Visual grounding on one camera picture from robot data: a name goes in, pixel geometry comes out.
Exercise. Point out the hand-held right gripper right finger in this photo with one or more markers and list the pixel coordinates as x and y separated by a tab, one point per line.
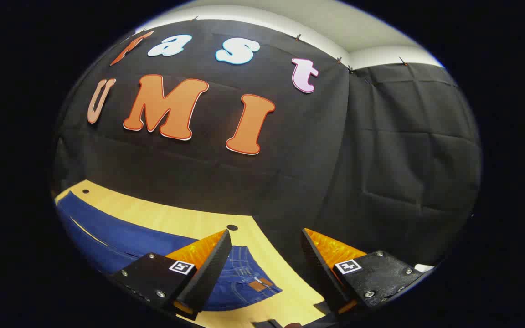
321	269

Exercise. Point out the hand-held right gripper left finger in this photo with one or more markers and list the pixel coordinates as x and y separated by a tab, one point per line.
210	269

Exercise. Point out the blue jeans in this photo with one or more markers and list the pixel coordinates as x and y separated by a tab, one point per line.
121	237

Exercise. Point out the black backdrop cloth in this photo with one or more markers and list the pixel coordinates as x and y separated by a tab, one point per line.
290	173

